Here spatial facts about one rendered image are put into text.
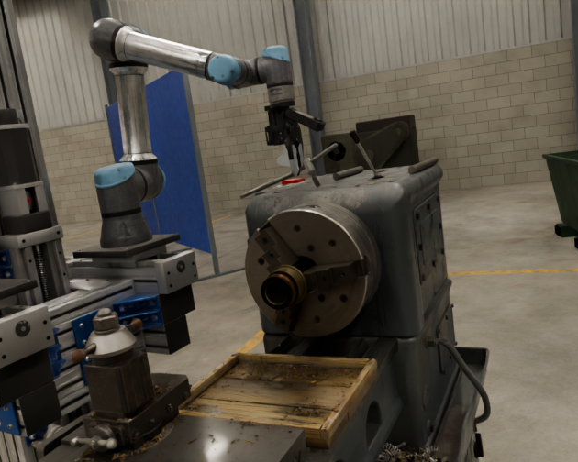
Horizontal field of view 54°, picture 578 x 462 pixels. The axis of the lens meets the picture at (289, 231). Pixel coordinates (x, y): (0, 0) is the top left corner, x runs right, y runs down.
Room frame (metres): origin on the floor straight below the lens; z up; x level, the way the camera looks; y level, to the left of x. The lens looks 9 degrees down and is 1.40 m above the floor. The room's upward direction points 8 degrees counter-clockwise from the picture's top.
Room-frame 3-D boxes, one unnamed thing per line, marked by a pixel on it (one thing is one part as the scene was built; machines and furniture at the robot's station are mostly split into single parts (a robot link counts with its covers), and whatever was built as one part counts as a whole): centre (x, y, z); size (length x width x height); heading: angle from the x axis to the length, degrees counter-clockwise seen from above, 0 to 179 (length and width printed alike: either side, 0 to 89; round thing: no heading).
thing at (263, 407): (1.11, 0.08, 0.89); 0.36 x 0.30 x 0.04; 64
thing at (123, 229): (1.66, 0.48, 1.21); 0.15 x 0.15 x 0.10
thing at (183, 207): (7.93, 1.80, 1.18); 4.12 x 0.80 x 2.35; 28
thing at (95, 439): (0.86, 0.29, 0.99); 0.20 x 0.10 x 0.05; 154
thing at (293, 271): (1.21, 0.03, 1.08); 0.09 x 0.09 x 0.09; 64
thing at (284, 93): (1.65, -0.03, 1.52); 0.08 x 0.08 x 0.05
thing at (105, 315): (0.84, 0.30, 1.17); 0.04 x 0.04 x 0.03
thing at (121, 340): (0.84, 0.30, 1.13); 0.08 x 0.08 x 0.03
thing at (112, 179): (1.67, 0.48, 1.33); 0.13 x 0.12 x 0.14; 163
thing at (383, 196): (1.71, -0.20, 1.06); 0.59 x 0.48 x 0.39; 154
